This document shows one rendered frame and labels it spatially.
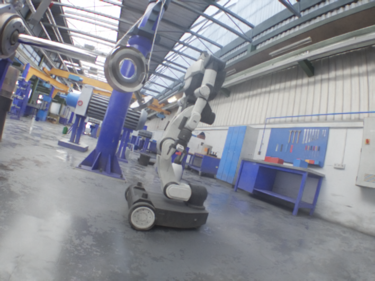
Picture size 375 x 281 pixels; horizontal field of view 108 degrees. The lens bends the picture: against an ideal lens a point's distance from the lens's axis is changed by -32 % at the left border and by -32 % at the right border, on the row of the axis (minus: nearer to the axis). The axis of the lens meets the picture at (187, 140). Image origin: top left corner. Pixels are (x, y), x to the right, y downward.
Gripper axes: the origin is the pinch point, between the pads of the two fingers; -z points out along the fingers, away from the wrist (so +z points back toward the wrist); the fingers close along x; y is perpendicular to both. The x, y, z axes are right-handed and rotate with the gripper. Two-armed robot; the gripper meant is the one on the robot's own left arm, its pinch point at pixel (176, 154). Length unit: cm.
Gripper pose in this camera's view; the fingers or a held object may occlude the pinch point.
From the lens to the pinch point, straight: 137.5
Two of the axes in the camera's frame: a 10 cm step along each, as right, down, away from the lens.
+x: -8.4, -4.5, -3.1
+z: 4.3, -8.9, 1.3
